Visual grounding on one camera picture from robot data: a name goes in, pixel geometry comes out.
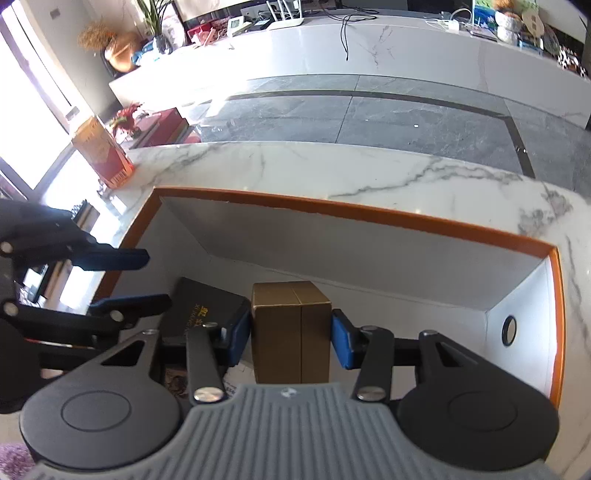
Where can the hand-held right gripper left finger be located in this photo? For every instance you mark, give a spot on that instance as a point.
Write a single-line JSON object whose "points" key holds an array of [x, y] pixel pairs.
{"points": [[240, 332]]}

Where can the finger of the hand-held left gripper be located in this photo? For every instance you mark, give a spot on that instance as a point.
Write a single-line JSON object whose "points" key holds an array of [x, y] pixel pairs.
{"points": [[115, 260], [134, 304]]}

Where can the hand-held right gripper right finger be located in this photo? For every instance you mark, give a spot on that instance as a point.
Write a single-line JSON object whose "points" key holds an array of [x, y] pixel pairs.
{"points": [[344, 339]]}

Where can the white barcode packet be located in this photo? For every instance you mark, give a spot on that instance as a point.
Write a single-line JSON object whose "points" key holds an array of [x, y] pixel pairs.
{"points": [[235, 381]]}

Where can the dark grey box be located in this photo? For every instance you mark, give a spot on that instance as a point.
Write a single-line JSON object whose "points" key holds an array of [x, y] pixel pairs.
{"points": [[198, 304]]}

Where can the gold brown box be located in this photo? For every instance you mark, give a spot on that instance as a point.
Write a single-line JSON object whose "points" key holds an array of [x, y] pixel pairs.
{"points": [[291, 332]]}

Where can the illustrated card box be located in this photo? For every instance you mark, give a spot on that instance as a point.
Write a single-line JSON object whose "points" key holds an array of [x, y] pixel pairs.
{"points": [[175, 381]]}

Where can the white box with orange rim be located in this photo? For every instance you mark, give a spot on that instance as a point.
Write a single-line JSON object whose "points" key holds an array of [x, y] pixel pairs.
{"points": [[323, 258]]}

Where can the black remote control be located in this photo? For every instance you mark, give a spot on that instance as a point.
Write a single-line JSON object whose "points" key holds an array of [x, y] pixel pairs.
{"points": [[87, 214]]}

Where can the person's purple fuzzy clothing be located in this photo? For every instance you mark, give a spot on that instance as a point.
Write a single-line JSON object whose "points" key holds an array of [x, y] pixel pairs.
{"points": [[11, 461]]}

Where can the orange drink carton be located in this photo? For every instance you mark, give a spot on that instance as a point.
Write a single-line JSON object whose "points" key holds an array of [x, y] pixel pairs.
{"points": [[104, 152]]}

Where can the red flower decoration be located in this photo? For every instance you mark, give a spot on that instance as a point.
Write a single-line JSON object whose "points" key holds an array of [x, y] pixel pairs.
{"points": [[127, 117]]}

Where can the dark red box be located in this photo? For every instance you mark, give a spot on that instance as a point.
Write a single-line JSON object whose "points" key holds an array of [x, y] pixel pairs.
{"points": [[168, 124]]}

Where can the copper vase dried flowers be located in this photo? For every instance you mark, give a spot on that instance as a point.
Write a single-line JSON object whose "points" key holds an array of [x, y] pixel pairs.
{"points": [[122, 57]]}

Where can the blue plastic bag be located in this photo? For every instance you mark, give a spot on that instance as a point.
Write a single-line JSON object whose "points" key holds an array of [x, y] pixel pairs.
{"points": [[145, 50]]}

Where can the red decorated box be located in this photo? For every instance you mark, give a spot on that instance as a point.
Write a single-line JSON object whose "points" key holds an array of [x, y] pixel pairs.
{"points": [[207, 36]]}

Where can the green plant in glass vase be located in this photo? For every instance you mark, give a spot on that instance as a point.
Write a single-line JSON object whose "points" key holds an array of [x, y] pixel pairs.
{"points": [[157, 18]]}

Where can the white desk display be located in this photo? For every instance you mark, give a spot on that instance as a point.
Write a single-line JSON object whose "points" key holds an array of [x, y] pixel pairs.
{"points": [[236, 25]]}

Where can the white router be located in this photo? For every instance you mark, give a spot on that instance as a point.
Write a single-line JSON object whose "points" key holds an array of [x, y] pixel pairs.
{"points": [[286, 23]]}

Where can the white marble tv cabinet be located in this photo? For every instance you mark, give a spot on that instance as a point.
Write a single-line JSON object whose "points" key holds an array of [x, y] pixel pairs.
{"points": [[415, 50]]}

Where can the white power strip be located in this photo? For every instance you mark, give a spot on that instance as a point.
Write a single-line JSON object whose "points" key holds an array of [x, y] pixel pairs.
{"points": [[450, 25]]}

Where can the small landscape painting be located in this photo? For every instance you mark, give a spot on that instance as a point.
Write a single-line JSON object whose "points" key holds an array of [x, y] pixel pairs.
{"points": [[482, 18]]}

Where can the black white cow figurine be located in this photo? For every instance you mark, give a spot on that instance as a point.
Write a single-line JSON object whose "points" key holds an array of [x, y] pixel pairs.
{"points": [[568, 57]]}

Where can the decorative plate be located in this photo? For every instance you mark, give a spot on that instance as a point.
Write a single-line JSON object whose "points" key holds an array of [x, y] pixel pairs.
{"points": [[551, 39]]}

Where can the round wooden fan ornament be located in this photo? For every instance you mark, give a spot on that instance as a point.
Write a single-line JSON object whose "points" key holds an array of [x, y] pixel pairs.
{"points": [[533, 21]]}

